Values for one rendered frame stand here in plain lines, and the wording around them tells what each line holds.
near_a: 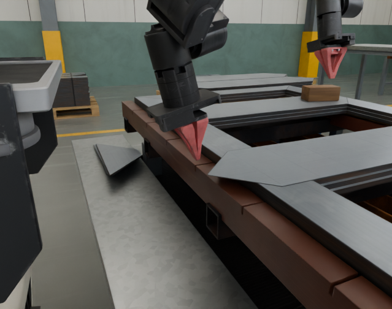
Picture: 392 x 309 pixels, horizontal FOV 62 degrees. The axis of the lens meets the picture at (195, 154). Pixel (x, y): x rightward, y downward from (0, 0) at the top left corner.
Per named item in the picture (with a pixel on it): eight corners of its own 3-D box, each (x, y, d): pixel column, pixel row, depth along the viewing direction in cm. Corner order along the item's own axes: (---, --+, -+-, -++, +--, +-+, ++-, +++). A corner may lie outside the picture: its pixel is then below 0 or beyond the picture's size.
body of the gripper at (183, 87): (148, 119, 52) (134, 73, 48) (205, 99, 54) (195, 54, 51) (160, 129, 46) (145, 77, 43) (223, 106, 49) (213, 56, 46)
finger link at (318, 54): (334, 78, 87) (333, 42, 85) (357, 75, 80) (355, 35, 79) (315, 80, 84) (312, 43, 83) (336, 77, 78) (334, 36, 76)
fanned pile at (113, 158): (125, 141, 126) (124, 131, 125) (155, 181, 93) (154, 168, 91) (92, 145, 122) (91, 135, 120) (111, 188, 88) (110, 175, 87)
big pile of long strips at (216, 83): (278, 81, 203) (279, 72, 201) (326, 91, 169) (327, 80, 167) (156, 90, 173) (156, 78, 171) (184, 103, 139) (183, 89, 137)
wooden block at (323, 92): (330, 97, 123) (332, 84, 122) (338, 100, 118) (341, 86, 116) (300, 99, 122) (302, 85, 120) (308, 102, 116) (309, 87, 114)
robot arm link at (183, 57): (133, 29, 45) (158, 24, 41) (170, 19, 49) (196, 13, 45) (148, 78, 48) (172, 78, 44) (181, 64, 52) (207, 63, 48)
